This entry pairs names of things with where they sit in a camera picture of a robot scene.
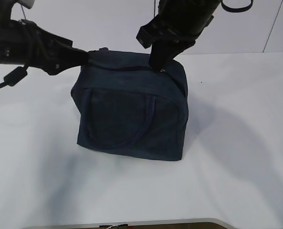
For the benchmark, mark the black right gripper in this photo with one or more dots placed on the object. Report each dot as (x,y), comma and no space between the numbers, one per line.
(182,20)

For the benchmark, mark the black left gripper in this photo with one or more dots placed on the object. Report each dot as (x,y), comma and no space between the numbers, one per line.
(23,42)

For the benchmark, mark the navy blue lunch bag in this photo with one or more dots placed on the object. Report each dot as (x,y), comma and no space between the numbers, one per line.
(128,109)

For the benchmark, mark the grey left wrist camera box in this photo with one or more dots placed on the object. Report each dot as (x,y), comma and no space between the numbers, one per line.
(27,3)

